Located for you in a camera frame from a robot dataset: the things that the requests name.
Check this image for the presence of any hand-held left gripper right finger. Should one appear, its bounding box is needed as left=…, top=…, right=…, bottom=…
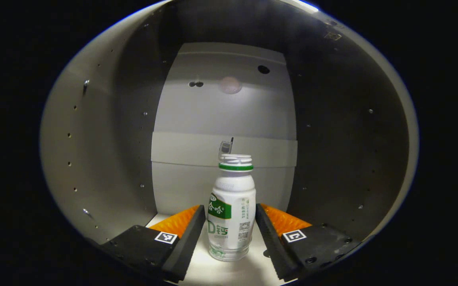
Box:
left=255, top=203, right=363, bottom=281

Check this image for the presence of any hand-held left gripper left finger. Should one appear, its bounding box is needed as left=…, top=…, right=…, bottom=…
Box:
left=100, top=204, right=207, bottom=284

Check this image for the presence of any white green-label bottle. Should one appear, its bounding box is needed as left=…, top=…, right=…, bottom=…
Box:
left=207, top=154, right=257, bottom=262

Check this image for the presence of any dark grey cabinet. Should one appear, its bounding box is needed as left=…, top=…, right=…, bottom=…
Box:
left=39, top=0, right=420, bottom=286

